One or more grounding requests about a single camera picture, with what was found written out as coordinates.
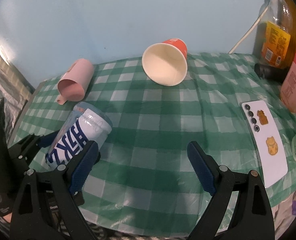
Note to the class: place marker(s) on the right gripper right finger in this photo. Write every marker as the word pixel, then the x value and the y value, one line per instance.
pixel 252 216

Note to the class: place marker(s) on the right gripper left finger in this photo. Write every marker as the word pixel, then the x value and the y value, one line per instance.
pixel 31 215

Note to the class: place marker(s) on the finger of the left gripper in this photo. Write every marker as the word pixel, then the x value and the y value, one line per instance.
pixel 79 199
pixel 30 145

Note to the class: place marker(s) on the clear blue-labelled plastic cup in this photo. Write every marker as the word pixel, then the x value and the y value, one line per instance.
pixel 83 124

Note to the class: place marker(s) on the orange paper cup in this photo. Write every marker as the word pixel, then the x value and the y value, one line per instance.
pixel 165 63

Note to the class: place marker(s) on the person's left hand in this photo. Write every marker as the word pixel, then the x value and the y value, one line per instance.
pixel 8 217

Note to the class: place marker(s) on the green checkered tablecloth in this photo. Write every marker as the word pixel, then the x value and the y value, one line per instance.
pixel 144 182

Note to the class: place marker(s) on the silver foil curtain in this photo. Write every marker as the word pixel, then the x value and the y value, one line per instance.
pixel 15 95

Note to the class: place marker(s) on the pink plastic mug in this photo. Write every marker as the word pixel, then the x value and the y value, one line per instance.
pixel 73 85

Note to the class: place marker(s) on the white smartphone with stickers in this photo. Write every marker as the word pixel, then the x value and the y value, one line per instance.
pixel 269 145

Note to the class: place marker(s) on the black cylindrical object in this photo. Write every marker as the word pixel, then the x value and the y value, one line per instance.
pixel 270 73

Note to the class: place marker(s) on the large orange-capped tea bottle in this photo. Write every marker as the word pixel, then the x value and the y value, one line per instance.
pixel 278 24

